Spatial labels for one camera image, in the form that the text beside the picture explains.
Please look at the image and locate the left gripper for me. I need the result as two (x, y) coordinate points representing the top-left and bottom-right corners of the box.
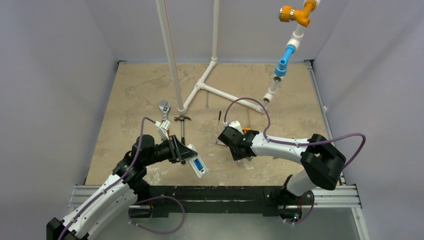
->
(143, 134), (197, 167)

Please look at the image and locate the blue battery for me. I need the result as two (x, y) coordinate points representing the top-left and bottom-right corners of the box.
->
(193, 159), (203, 171)
(194, 159), (204, 172)

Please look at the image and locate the white remote control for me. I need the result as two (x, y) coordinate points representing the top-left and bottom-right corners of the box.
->
(187, 154), (209, 179)

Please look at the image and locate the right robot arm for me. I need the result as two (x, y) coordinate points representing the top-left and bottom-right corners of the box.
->
(217, 126), (346, 204)

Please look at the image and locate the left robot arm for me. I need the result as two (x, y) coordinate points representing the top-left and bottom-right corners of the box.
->
(46, 134), (199, 240)

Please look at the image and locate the small black screwdriver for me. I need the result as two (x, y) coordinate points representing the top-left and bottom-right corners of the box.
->
(217, 110), (222, 126)

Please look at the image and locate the red adjustable wrench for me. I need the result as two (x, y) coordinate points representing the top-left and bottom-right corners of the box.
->
(158, 100), (171, 121)

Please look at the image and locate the small silver spanner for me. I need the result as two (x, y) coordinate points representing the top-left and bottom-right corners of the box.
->
(205, 91), (209, 109)

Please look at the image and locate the blue pipe fitting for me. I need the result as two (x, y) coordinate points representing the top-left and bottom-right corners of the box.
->
(274, 45), (296, 77)

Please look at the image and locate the orange pipe valve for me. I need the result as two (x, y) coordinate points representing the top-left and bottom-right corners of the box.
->
(278, 0), (321, 28)

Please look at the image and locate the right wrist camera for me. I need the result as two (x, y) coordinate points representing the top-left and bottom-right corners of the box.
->
(223, 120), (243, 133)

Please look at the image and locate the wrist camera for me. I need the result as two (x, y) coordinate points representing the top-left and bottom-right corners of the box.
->
(223, 120), (243, 133)
(154, 120), (172, 140)

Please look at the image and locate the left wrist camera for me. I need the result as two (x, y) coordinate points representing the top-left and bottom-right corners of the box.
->
(154, 120), (172, 140)

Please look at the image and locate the black handled hammer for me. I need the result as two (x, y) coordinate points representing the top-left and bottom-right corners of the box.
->
(173, 115), (192, 146)

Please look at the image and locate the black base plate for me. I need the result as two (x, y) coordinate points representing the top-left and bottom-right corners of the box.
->
(128, 185), (314, 221)

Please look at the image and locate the aluminium rail frame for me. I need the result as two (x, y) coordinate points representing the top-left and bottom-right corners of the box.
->
(67, 59), (371, 240)

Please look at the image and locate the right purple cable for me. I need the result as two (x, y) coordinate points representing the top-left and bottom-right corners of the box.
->
(223, 97), (367, 226)

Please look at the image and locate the purple cable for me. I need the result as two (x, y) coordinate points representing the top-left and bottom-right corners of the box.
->
(223, 97), (367, 226)
(56, 117), (186, 240)

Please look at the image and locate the white pvc pipe frame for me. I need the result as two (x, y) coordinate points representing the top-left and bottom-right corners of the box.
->
(155, 0), (307, 114)

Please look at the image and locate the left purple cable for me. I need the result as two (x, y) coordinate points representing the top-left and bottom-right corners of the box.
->
(56, 117), (186, 240)

